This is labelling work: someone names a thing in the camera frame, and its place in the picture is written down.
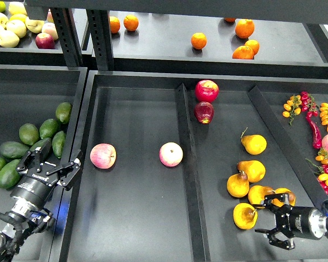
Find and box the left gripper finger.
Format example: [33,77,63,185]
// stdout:
[16,140,52,174]
[45,150,83,190]

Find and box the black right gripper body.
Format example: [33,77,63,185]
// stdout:
[275,206,314,239]

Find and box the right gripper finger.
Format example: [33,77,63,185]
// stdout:
[255,228,295,249]
[254,193,290,212]

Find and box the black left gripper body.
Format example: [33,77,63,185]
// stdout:
[10,162,58,207]

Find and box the dark green avocado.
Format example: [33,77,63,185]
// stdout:
[30,138,52,154]

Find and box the yellow pear with brown spot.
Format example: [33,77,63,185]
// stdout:
[233,203,258,230]

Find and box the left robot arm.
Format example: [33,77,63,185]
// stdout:
[0,141,83,261]

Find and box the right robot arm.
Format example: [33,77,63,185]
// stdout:
[252,193,328,250]

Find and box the yellow pear right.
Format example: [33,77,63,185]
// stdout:
[271,187,296,208]

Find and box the yellow pear lower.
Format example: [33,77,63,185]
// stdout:
[248,185,274,207]

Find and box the green avocado round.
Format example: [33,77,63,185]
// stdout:
[19,123,40,146]

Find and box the dark avocado left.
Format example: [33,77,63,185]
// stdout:
[0,141,29,159]

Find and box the green avocado lower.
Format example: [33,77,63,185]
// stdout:
[0,159,21,189]

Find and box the green avocado narrow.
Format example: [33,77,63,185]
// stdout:
[52,130,66,159]

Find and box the green avocado small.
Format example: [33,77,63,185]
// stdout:
[39,118,60,139]

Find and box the yellow pear middle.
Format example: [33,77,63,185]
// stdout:
[237,160,266,183]

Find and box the yellow pear left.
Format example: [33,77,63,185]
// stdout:
[226,171,249,198]

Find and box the green avocado top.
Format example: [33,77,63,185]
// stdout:
[55,102,72,124]

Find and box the yellow pear upper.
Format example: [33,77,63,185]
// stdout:
[241,127,267,155]

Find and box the pink apple left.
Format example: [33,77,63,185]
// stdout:
[90,143,116,169]

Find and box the pink apple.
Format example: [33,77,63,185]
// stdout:
[90,143,116,169]
[159,142,183,167]

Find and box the mixed cherry tomato bunch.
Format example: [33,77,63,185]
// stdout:
[306,148,328,195]

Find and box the red chili pepper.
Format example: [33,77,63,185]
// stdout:
[306,113,322,149]

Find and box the black centre tray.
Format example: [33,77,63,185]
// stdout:
[64,72,328,261]

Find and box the orange cherry tomato bunch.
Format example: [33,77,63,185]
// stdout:
[282,94,302,126]

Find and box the red cherry tomato bunch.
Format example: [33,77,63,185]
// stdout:
[300,91,318,118]

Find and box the pink apple centre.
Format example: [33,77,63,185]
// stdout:
[159,142,183,167]

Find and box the black upper left tray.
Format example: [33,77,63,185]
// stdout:
[0,9,92,66]

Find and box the red apple on shelf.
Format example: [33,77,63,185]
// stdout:
[35,33,55,49]

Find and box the dark red apple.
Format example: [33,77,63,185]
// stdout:
[194,102,214,124]

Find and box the pale yellow apple front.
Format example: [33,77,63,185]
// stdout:
[0,31,20,48]

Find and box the pink peach on shelf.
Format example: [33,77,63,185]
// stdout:
[42,22,58,41]

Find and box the pale yellow apple middle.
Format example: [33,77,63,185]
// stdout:
[6,20,27,38]

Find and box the bright red apple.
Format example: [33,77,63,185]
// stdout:
[195,80,219,103]

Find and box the black shelf post left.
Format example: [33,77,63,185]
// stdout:
[50,8,83,67]

